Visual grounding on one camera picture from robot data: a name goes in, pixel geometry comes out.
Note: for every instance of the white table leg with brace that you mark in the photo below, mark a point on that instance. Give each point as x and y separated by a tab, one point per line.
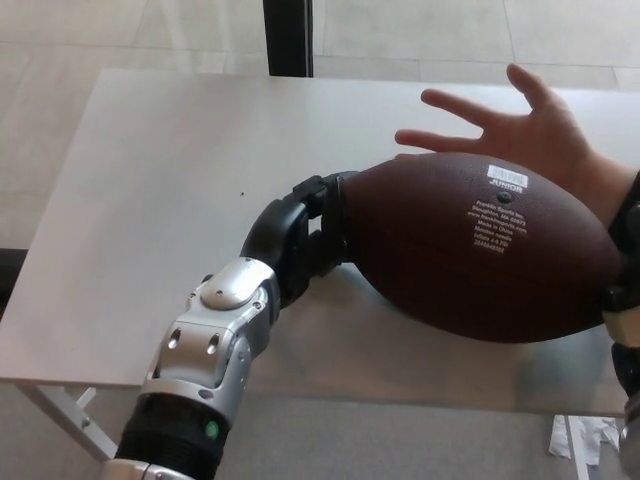
70	420

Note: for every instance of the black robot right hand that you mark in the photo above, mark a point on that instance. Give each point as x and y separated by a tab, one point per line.
629	210

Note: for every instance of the crumpled white tape strips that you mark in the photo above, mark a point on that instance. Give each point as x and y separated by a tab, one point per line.
600	440

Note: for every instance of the brown junior football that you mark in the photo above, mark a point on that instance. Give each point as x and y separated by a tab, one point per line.
450	250

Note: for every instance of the white table leg with tape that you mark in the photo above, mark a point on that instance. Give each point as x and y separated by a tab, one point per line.
576	450

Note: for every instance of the person's bare hand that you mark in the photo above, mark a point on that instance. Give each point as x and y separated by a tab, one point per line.
540	130

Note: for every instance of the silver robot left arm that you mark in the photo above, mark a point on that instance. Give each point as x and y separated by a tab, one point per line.
210	340

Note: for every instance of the dark low floor object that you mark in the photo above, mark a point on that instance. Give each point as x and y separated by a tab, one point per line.
10	275

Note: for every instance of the black vertical window post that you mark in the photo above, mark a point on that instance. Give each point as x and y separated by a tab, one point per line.
289	35

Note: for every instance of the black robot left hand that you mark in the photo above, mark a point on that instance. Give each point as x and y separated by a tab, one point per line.
280	235

